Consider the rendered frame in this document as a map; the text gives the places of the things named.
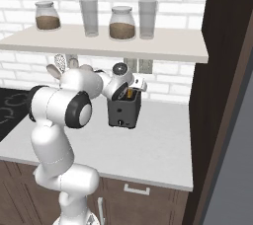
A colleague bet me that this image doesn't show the white cupboard door handle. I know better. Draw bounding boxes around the white cupboard door handle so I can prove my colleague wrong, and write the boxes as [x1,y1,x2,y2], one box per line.
[96,196,107,225]

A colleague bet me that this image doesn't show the slotted metal spoon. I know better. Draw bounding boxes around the slotted metal spoon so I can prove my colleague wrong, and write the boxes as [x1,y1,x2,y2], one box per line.
[53,53,67,73]

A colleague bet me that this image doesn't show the brown cupboard door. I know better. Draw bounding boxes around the brown cupboard door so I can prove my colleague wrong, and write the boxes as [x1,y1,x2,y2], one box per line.
[0,159,63,225]
[95,195,187,225]

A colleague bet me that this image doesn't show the large glass jar brown contents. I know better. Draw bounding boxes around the large glass jar brown contents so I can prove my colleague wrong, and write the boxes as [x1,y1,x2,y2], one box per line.
[108,5,137,41]

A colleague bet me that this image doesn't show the black hob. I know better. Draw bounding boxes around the black hob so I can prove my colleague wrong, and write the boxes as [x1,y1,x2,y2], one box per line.
[0,87,35,143]

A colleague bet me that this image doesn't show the white drawer handle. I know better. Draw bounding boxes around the white drawer handle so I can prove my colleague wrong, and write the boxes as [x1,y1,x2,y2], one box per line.
[123,183,151,196]

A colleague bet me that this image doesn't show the small glass jar brown contents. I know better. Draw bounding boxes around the small glass jar brown contents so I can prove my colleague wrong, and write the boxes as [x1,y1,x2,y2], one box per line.
[34,0,62,33]

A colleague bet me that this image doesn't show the wooden spoon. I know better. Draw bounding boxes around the wooden spoon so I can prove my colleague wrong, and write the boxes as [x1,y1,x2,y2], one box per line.
[45,63,63,81]

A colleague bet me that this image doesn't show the grey fridge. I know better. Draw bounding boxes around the grey fridge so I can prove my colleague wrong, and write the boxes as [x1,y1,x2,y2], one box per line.
[201,69,253,225]

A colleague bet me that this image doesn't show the tall clear glass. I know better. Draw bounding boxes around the tall clear glass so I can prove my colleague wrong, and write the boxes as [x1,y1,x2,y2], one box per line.
[137,0,159,40]
[79,0,100,38]

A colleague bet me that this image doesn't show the cream wall shelf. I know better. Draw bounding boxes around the cream wall shelf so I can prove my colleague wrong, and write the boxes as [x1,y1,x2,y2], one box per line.
[0,23,210,64]

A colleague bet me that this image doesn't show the dark grey toaster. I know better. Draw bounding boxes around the dark grey toaster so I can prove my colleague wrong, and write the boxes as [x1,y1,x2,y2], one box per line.
[107,88,143,130]

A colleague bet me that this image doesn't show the tall dark brown cabinet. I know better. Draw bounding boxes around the tall dark brown cabinet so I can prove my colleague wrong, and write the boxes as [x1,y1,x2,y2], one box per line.
[182,0,253,225]

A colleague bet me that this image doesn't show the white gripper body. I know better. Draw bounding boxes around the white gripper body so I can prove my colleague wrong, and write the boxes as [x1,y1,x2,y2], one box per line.
[131,75,148,94]

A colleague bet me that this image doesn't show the grey wall socket plate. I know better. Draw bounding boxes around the grey wall socket plate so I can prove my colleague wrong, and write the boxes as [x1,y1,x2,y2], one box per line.
[123,57,138,74]
[137,58,154,75]

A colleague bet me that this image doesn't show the brown drawer front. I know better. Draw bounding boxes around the brown drawer front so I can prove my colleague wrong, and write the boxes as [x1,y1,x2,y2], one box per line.
[100,177,191,207]

